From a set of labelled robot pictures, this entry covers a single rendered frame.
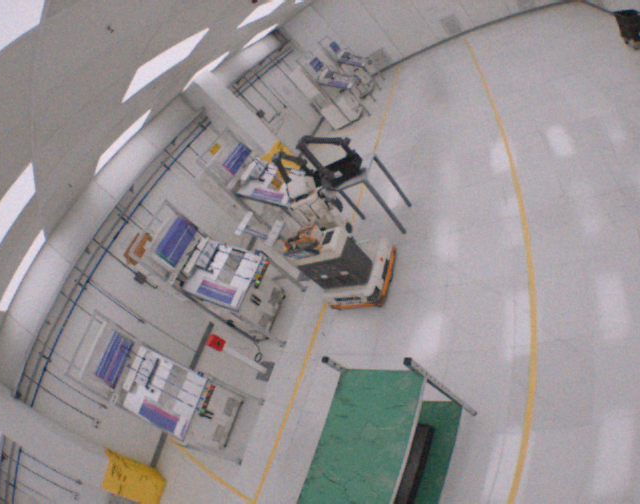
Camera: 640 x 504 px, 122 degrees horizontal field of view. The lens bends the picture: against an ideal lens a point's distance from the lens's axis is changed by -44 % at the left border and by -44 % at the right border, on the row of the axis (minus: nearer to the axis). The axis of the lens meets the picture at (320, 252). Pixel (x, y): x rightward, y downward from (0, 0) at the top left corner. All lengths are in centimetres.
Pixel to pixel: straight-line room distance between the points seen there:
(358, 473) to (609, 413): 153
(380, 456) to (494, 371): 118
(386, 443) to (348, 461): 19
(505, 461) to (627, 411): 86
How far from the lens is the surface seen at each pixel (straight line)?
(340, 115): 705
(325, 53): 823
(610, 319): 233
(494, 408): 218
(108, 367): 322
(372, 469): 133
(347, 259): 256
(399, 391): 135
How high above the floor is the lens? 210
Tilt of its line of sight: 31 degrees down
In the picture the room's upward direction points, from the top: 47 degrees counter-clockwise
